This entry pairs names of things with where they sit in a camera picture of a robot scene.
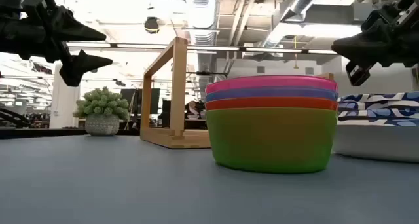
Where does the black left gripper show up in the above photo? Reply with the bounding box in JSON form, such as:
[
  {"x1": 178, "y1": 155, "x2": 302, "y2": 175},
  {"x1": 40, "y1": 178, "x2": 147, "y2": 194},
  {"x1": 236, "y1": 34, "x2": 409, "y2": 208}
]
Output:
[{"x1": 0, "y1": 0, "x2": 114, "y2": 88}]

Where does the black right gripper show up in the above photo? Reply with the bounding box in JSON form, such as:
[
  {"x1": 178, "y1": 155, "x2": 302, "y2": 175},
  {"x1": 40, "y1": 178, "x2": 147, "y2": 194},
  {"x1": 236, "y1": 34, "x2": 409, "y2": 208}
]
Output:
[{"x1": 331, "y1": 0, "x2": 419, "y2": 87}]

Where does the blue and white patterned plate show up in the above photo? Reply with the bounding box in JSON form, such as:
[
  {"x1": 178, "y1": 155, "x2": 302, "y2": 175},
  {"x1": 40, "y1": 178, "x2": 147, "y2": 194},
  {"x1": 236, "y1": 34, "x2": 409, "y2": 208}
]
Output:
[
  {"x1": 337, "y1": 91, "x2": 419, "y2": 112},
  {"x1": 333, "y1": 107, "x2": 419, "y2": 163}
]

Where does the pink plastic bowl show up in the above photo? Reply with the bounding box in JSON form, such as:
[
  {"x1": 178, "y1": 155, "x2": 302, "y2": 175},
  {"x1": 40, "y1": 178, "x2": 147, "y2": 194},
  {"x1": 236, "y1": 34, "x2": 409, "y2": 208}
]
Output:
[{"x1": 205, "y1": 74, "x2": 338, "y2": 94}]

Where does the blue plastic bowl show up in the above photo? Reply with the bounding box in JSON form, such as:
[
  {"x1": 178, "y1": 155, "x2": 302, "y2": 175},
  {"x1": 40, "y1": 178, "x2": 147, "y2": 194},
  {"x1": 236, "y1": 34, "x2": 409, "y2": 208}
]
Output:
[{"x1": 205, "y1": 87, "x2": 339, "y2": 103}]

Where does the orange plastic bowl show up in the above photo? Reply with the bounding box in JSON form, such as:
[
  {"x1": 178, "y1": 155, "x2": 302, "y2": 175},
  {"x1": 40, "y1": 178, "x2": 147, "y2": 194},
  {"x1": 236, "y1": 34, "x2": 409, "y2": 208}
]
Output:
[{"x1": 205, "y1": 98, "x2": 338, "y2": 112}]

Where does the green plastic bowl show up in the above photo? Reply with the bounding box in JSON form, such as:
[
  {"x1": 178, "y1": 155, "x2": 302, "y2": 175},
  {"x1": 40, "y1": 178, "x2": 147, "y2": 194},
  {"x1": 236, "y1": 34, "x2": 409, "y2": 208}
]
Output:
[{"x1": 205, "y1": 107, "x2": 338, "y2": 174}]

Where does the wooden slatted shelf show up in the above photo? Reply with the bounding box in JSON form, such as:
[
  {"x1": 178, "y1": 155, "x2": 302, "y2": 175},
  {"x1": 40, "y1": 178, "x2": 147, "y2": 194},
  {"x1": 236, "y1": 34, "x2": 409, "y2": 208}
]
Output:
[{"x1": 139, "y1": 36, "x2": 335, "y2": 149}]

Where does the round green succulent, grey pot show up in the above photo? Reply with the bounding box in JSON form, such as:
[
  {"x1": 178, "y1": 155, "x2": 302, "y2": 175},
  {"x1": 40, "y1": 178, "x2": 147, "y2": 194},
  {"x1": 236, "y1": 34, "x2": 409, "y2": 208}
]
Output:
[{"x1": 72, "y1": 86, "x2": 131, "y2": 137}]

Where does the black monitor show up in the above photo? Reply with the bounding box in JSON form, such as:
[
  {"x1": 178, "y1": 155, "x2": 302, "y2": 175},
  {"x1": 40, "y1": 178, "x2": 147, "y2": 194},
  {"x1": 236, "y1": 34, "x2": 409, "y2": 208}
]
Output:
[{"x1": 120, "y1": 88, "x2": 161, "y2": 115}]

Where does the person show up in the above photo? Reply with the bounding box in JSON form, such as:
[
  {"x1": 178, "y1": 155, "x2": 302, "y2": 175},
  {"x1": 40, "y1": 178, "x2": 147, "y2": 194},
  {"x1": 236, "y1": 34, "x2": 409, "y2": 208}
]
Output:
[{"x1": 184, "y1": 100, "x2": 207, "y2": 121}]

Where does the silver ventilation duct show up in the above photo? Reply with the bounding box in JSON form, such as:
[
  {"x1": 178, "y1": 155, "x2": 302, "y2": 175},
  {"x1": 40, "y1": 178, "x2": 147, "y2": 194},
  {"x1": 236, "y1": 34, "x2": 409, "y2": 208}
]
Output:
[{"x1": 261, "y1": 0, "x2": 328, "y2": 50}]

